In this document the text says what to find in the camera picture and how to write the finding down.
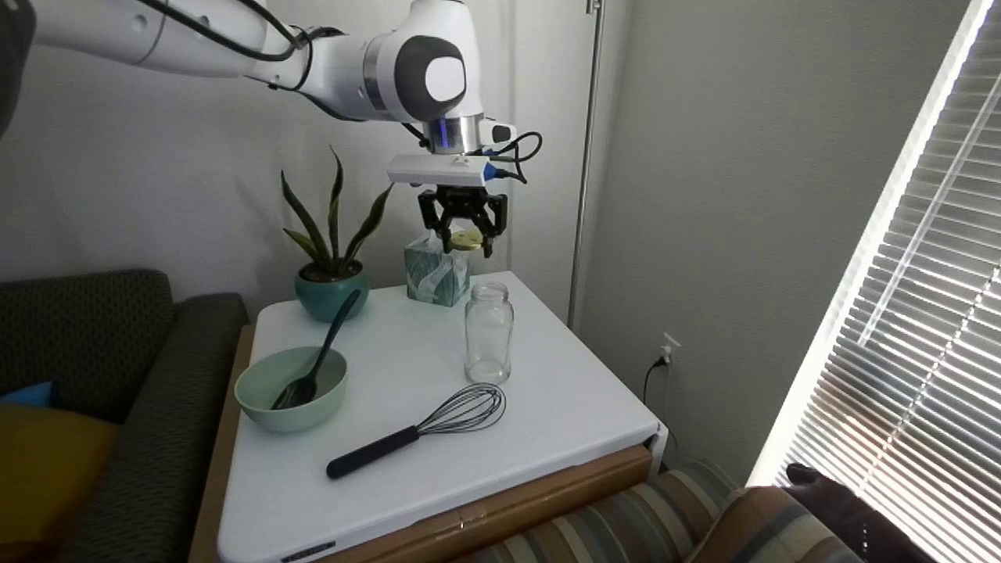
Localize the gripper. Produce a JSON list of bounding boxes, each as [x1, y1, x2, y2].
[[417, 185, 508, 260]]

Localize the clear glass jar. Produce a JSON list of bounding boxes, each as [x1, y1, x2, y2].
[[465, 282, 515, 385]]

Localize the patterned tissue box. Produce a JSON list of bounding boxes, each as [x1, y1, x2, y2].
[[404, 234, 472, 308]]

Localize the silver floor lamp pole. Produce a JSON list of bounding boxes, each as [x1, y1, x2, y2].
[[566, 0, 608, 331]]

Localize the snake plant in teal pot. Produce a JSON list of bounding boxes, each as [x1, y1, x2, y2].
[[280, 146, 395, 324]]

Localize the black spoon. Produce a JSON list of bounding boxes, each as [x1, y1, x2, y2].
[[271, 289, 363, 411]]

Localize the black whisk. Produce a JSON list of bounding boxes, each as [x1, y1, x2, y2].
[[325, 382, 508, 481]]

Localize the light green bowl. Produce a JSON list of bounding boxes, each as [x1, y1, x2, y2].
[[234, 346, 350, 434]]

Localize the dark grey sofa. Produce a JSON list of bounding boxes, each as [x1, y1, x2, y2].
[[0, 269, 251, 563]]

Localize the striped armchair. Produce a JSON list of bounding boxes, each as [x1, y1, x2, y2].
[[457, 460, 865, 563]]

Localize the blue cushion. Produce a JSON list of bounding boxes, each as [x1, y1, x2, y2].
[[0, 380, 57, 408]]

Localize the window blinds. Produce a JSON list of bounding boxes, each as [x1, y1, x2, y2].
[[747, 0, 1001, 563]]

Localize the yellow cushion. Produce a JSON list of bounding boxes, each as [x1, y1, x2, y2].
[[0, 402, 120, 550]]

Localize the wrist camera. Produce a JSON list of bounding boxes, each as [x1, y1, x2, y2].
[[386, 153, 498, 188]]

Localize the black cable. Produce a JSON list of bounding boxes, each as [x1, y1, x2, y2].
[[642, 354, 683, 456]]

